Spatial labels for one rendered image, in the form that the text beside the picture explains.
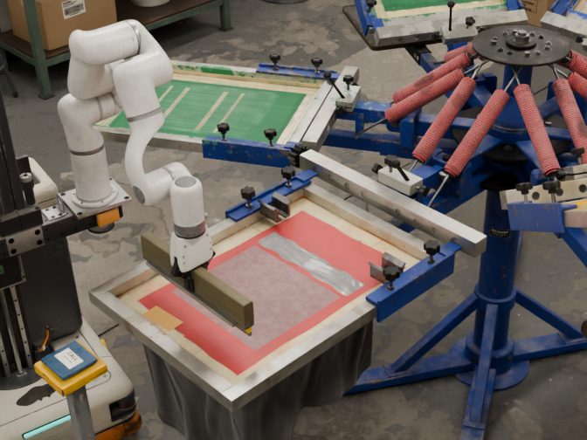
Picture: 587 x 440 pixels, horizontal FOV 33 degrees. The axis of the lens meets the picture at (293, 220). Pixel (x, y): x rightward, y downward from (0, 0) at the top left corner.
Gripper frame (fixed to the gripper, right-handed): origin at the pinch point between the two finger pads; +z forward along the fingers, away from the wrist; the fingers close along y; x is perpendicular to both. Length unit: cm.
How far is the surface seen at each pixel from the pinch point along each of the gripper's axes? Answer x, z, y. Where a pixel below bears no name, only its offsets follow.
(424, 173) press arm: 1, 6, -86
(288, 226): -17, 15, -47
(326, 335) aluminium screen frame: 28.7, 10.9, -17.1
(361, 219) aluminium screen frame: -1, 12, -61
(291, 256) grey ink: -4.9, 14.3, -36.7
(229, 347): 11.8, 14.5, 0.0
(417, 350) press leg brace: -12, 96, -104
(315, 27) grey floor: -279, 113, -312
